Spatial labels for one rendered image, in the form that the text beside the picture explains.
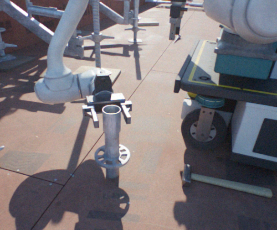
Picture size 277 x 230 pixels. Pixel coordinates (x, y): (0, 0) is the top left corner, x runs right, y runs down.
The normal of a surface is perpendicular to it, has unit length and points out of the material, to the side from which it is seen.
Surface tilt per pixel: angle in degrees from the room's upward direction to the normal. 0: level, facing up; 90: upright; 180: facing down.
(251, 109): 90
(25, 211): 0
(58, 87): 78
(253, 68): 90
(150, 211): 0
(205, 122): 90
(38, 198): 0
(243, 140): 90
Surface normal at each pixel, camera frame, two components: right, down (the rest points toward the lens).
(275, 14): -0.20, 0.52
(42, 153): 0.04, -0.86
